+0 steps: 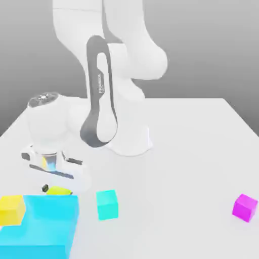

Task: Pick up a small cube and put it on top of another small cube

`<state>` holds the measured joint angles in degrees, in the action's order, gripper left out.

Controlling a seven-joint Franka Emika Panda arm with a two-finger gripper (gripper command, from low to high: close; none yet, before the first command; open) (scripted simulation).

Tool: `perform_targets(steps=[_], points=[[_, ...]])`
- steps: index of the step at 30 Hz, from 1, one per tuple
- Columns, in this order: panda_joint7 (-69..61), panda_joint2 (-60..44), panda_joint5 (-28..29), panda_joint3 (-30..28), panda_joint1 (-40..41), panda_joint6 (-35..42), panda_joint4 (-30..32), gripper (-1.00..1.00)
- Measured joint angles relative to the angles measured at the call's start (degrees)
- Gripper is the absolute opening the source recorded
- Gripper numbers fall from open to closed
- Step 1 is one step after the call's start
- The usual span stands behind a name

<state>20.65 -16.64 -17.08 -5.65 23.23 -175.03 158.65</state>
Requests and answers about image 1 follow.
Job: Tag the small yellow cube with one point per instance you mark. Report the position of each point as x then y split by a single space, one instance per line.
11 210

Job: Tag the small magenta cube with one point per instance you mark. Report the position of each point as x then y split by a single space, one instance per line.
243 208

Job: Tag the small cyan cube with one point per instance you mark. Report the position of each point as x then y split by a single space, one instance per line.
107 205

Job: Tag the small lime cube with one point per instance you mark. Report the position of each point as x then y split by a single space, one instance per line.
57 191

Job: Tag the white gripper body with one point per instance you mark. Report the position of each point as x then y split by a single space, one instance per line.
76 178

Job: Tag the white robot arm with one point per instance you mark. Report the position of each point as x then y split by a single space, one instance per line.
125 60

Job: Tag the large cyan box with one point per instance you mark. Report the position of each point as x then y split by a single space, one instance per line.
46 226

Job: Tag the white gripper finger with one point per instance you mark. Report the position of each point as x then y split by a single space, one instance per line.
45 188

